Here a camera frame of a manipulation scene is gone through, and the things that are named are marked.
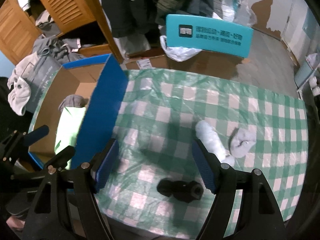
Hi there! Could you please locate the blue cardboard box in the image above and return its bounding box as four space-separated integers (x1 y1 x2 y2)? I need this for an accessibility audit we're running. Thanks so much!
29 54 128 168

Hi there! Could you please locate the long grey sock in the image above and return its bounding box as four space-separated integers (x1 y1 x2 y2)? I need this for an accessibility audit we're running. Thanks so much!
58 94 88 112

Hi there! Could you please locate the white sock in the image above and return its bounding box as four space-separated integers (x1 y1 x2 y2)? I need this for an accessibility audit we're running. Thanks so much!
195 120 235 167

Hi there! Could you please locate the green checkered tablecloth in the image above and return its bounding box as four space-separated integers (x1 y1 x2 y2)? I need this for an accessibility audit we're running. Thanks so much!
28 68 309 239

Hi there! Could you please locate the light green cloth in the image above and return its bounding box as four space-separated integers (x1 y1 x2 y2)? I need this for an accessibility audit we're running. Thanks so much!
54 107 86 154

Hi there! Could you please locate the teal printed box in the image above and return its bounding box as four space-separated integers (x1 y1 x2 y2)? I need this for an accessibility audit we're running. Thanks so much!
166 14 253 58

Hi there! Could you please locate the dark hanging jacket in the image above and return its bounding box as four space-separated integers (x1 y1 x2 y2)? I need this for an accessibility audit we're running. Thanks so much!
101 0 214 38

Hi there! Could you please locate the person's right hand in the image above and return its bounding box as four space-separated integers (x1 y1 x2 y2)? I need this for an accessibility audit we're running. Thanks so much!
6 216 25 231

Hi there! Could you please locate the light grey blue sock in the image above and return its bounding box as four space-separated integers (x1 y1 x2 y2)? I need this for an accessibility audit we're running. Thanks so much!
229 128 257 158

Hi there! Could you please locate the white plastic bag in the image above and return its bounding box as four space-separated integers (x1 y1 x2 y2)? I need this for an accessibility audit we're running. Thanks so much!
160 35 202 62

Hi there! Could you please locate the flat brown cardboard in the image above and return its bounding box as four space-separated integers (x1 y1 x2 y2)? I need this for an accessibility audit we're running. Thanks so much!
124 48 247 80

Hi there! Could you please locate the black sock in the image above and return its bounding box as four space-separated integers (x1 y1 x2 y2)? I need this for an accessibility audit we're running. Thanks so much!
157 179 204 203

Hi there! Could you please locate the wooden louvered cabinet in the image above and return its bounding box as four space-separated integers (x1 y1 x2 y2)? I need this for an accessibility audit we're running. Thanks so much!
1 0 124 64

